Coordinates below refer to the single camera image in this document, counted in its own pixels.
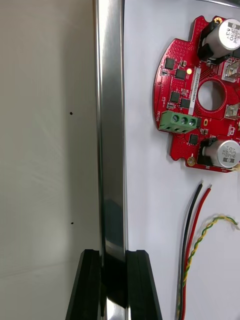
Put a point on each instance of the steel tray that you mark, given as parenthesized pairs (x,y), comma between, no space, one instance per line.
(111,125)

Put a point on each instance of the white sheet lining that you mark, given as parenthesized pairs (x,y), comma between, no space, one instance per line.
(147,200)

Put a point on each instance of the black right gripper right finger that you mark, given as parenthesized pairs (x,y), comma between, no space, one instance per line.
(141,287)

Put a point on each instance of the round red circuit board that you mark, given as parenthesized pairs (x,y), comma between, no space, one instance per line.
(185,145)

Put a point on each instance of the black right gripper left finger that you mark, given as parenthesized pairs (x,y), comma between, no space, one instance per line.
(86,287)

